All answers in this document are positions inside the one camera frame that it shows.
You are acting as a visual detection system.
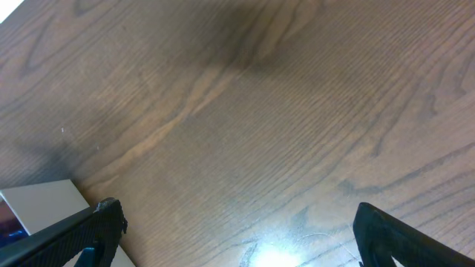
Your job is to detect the white box with pink interior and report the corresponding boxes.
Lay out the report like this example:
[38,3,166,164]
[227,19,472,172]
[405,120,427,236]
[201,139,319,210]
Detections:
[1,179,134,267]

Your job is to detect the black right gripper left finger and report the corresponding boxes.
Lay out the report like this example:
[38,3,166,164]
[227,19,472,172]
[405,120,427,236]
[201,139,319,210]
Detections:
[1,197,128,267]

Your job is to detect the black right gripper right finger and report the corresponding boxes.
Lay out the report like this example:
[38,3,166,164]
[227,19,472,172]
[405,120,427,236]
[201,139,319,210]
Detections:
[353,202,474,267]

